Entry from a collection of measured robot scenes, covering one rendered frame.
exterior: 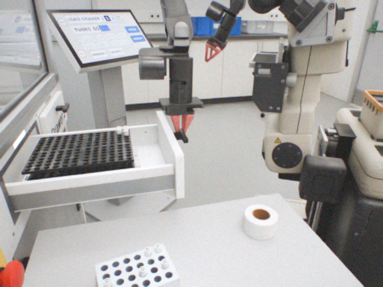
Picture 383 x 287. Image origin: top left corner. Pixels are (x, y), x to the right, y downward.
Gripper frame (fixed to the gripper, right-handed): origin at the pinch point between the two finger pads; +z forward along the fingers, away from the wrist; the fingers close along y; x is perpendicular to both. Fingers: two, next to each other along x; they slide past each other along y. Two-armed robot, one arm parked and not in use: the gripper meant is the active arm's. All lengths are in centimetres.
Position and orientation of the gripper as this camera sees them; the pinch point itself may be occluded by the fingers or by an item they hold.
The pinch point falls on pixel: (180, 134)
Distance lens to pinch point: 74.0
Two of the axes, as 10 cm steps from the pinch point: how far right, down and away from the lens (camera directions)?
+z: -0.2, 9.1, 4.2
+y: -9.7, 0.8, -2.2
